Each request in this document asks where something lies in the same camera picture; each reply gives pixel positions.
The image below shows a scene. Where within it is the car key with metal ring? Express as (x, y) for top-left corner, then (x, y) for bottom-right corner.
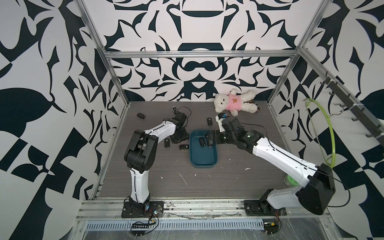
(172, 106), (178, 115)

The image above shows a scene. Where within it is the black car key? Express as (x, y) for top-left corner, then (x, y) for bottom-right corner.
(179, 145), (190, 151)
(164, 138), (170, 149)
(207, 134), (214, 148)
(207, 118), (213, 127)
(199, 137), (207, 148)
(137, 113), (146, 119)

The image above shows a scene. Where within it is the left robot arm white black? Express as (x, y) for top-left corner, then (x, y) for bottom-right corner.
(124, 117), (189, 209)

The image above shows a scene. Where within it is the white teddy bear pink shirt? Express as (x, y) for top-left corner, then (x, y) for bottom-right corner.
(214, 89), (260, 117)

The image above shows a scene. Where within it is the black connector box right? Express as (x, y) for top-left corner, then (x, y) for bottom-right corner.
(263, 223), (280, 236)

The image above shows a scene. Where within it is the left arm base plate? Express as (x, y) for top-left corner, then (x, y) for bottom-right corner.
(121, 199), (164, 219)

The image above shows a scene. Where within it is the green hoop on wall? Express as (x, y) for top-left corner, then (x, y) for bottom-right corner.
(304, 98), (336, 169)

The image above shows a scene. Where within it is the black connector box left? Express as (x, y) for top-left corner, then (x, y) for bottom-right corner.
(130, 222), (151, 237)

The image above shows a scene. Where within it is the black connector box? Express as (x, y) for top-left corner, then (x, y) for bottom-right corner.
(263, 223), (280, 236)
(130, 222), (151, 237)

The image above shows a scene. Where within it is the black hook rail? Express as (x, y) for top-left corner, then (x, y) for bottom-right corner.
(321, 71), (384, 146)

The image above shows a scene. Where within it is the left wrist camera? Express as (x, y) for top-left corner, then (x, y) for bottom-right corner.
(173, 112), (187, 128)

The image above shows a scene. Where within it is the dark teal storage box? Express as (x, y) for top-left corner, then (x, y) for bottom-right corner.
(189, 130), (218, 168)

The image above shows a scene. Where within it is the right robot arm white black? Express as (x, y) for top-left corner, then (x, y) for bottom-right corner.
(212, 114), (336, 215)

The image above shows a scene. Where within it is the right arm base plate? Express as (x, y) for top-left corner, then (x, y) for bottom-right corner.
(244, 200), (288, 217)

